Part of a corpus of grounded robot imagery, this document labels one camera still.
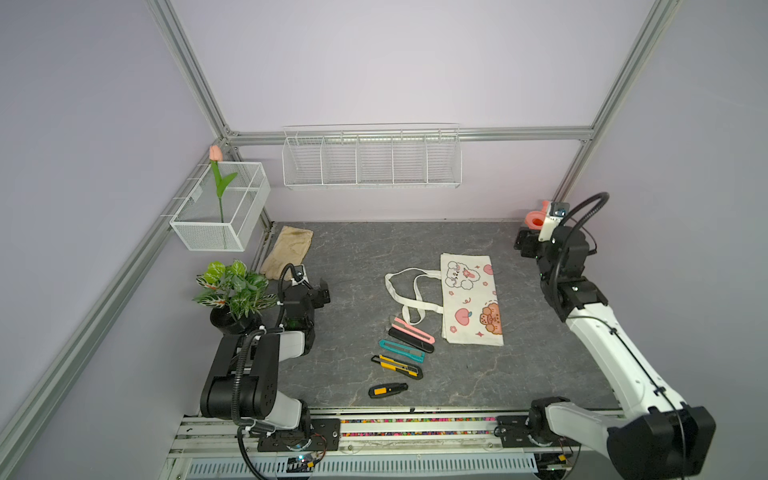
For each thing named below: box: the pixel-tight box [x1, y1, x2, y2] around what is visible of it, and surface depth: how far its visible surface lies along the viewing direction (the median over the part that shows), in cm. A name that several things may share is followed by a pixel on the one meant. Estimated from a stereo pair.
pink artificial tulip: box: [210, 145, 238, 223], surface depth 85 cm
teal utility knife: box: [379, 339, 426, 364], surface depth 89 cm
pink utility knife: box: [392, 317, 436, 344], surface depth 93 cm
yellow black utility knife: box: [371, 354, 423, 380], surface depth 85 cm
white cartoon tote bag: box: [385, 253, 504, 345], surface depth 101 cm
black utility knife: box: [388, 327, 435, 354], surface depth 91 cm
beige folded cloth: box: [260, 226, 314, 281], surface depth 115 cm
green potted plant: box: [192, 260, 278, 335], surface depth 75 cm
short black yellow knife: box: [368, 382, 409, 399], surface depth 82 cm
